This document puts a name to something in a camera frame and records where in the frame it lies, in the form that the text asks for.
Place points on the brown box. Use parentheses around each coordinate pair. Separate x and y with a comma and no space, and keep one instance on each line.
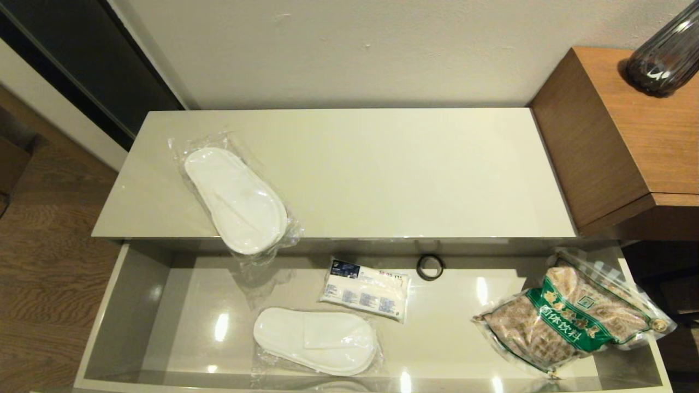
(10,169)

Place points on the white slippers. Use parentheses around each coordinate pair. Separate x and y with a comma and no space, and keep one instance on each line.
(317,339)
(235,202)

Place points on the green printed snack bag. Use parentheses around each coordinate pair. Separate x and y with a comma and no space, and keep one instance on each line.
(568,322)

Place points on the glossy white drawer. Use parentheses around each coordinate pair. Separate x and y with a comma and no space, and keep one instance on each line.
(327,284)

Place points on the black tape roll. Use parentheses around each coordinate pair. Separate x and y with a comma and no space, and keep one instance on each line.
(419,267)

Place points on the glossy white low cabinet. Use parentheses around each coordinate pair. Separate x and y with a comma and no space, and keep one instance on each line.
(382,174)

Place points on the dark ribbed glass vase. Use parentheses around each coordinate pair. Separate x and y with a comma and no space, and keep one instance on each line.
(663,60)

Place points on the brown wooden side cabinet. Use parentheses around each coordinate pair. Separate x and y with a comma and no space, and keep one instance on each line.
(617,142)

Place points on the dark sliding door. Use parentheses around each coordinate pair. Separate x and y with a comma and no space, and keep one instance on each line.
(82,60)

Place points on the white wipes pack blue label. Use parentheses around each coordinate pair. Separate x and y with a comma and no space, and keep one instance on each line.
(366,291)

